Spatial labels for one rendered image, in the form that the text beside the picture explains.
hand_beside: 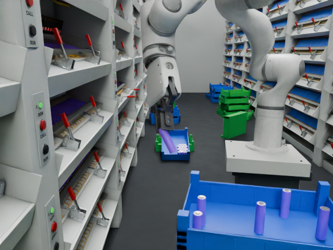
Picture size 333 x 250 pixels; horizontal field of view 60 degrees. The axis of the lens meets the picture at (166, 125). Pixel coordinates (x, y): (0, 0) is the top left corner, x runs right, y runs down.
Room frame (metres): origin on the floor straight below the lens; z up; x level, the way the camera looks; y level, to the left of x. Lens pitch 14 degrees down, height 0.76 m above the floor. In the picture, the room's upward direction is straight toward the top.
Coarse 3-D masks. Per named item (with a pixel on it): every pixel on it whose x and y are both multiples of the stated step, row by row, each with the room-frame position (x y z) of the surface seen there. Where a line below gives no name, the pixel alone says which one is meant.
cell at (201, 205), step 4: (200, 196) 0.53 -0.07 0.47; (204, 196) 0.54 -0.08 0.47; (200, 200) 0.53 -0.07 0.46; (204, 200) 0.53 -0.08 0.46; (200, 204) 0.53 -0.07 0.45; (204, 204) 0.53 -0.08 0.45; (200, 208) 0.53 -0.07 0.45; (204, 208) 0.53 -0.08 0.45; (204, 212) 0.53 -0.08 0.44; (204, 216) 0.53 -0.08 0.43; (204, 220) 0.53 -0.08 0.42; (204, 224) 0.53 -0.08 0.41
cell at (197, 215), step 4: (196, 212) 0.47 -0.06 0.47; (200, 212) 0.48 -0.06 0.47; (196, 216) 0.47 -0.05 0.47; (200, 216) 0.47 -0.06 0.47; (196, 220) 0.47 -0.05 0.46; (200, 220) 0.47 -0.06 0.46; (196, 224) 0.47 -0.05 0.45; (200, 224) 0.47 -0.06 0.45; (196, 228) 0.47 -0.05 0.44; (200, 228) 0.47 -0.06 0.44
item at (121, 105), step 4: (116, 76) 1.82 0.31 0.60; (116, 80) 1.82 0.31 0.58; (120, 80) 1.82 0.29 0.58; (124, 80) 1.82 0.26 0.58; (128, 80) 1.82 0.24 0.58; (128, 84) 1.82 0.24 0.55; (132, 84) 1.82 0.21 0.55; (128, 88) 1.82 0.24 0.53; (132, 88) 1.82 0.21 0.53; (120, 92) 1.60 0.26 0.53; (132, 92) 1.78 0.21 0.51; (124, 100) 1.42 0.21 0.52; (128, 100) 1.65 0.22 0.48; (120, 104) 1.31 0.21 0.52; (124, 104) 1.48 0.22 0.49; (120, 108) 1.33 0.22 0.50
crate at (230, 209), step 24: (192, 192) 0.62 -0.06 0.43; (216, 192) 0.63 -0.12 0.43; (240, 192) 0.61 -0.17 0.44; (264, 192) 0.60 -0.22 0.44; (312, 192) 0.58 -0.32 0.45; (192, 216) 0.56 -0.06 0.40; (216, 216) 0.56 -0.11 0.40; (240, 216) 0.56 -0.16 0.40; (288, 216) 0.56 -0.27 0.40; (312, 216) 0.56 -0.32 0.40; (192, 240) 0.44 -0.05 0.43; (216, 240) 0.43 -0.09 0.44; (240, 240) 0.42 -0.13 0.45; (264, 240) 0.42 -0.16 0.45; (288, 240) 0.41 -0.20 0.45; (312, 240) 0.48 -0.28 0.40
